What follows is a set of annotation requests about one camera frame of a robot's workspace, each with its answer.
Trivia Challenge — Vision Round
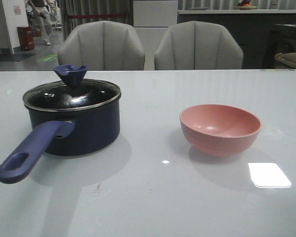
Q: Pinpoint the fruit plate on counter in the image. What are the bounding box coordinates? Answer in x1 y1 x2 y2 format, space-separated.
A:
236 0 257 10

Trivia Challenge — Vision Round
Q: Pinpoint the glass pot lid blue knob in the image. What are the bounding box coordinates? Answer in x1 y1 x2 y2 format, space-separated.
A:
22 64 121 112

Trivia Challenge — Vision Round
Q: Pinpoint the grey upholstered chair right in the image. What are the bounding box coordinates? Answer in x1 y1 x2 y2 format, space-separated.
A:
154 21 244 70

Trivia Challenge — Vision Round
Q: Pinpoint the pink plastic bowl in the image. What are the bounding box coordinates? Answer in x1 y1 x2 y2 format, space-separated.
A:
180 104 262 157

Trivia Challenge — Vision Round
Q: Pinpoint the dark kitchen counter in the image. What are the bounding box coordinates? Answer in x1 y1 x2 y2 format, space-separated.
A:
178 9 296 69

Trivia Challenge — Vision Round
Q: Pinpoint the grey upholstered chair left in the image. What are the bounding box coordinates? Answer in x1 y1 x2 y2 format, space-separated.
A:
58 21 146 71

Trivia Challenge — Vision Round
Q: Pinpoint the dark blue saucepan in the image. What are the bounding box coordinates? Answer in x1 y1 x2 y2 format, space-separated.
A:
0 98 121 185

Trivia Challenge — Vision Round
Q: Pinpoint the white cabinet block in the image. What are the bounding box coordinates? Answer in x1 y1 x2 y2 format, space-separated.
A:
133 0 178 71

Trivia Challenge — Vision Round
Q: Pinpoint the walking person in background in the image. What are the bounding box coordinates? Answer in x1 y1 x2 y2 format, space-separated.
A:
28 0 56 46

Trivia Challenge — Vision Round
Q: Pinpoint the red barrier belt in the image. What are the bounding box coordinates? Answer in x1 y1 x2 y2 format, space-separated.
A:
67 12 127 19

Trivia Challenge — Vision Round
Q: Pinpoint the beige cushion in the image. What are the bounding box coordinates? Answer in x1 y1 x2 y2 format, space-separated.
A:
274 52 296 69

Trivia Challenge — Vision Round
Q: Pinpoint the red trash bin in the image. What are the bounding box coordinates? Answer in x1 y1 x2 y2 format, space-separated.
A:
17 26 35 51

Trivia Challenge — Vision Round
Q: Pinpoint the grey upholstered chair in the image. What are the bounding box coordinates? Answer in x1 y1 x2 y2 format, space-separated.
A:
154 21 244 70
58 21 146 71

